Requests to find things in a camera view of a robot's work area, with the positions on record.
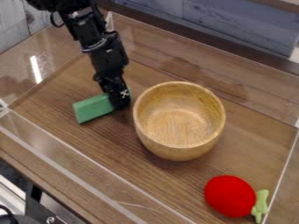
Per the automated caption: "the clear acrylic corner bracket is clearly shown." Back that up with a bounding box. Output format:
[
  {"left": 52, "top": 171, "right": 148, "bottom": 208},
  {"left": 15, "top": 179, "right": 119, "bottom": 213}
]
[{"left": 105, "top": 11, "right": 115, "bottom": 32}]

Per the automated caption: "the red plush tomato toy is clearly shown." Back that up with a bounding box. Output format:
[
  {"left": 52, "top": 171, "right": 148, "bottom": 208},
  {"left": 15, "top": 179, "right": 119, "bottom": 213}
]
[{"left": 204, "top": 175, "right": 270, "bottom": 224}]

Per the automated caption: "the black cable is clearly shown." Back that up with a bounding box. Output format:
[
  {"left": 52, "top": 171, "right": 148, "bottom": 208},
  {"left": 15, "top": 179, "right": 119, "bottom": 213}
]
[{"left": 0, "top": 204, "right": 19, "bottom": 224}]

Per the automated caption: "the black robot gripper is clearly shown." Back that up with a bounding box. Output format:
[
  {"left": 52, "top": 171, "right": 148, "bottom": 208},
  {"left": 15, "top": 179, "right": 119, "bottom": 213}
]
[{"left": 81, "top": 31, "right": 131, "bottom": 110}]

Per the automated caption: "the brown wooden bowl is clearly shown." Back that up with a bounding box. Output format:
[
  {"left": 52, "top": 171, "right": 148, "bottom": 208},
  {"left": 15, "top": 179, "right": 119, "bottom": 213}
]
[{"left": 132, "top": 81, "right": 226, "bottom": 161}]

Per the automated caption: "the black table leg bracket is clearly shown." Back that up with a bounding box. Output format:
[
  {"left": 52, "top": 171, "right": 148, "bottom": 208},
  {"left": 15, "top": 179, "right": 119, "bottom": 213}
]
[{"left": 24, "top": 185, "right": 67, "bottom": 224}]

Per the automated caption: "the green rectangular block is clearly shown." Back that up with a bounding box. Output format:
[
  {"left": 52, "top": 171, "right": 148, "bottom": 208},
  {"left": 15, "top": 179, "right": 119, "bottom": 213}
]
[{"left": 72, "top": 94, "right": 113, "bottom": 123}]

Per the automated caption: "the clear acrylic tray wall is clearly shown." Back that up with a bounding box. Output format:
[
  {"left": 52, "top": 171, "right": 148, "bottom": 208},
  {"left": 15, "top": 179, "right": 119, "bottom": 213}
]
[{"left": 0, "top": 102, "right": 195, "bottom": 224}]

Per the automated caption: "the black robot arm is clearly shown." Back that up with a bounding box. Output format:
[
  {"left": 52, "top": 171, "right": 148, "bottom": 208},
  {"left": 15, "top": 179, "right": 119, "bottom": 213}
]
[{"left": 25, "top": 0, "right": 131, "bottom": 109}]

